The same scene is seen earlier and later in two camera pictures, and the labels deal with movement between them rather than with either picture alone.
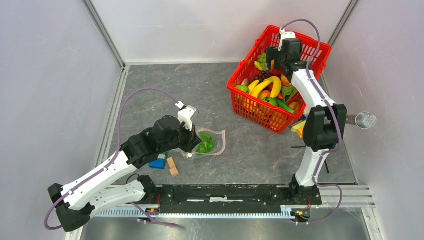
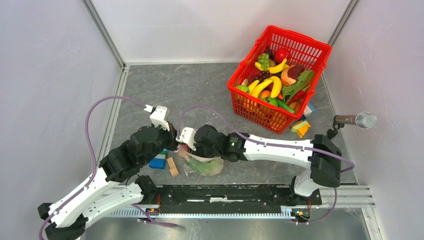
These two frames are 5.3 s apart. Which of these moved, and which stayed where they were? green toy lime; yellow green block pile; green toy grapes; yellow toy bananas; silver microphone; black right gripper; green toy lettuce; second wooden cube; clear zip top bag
Moved: clear zip top bag; black right gripper; green toy lettuce
Stayed: green toy grapes; second wooden cube; green toy lime; yellow toy bananas; silver microphone; yellow green block pile
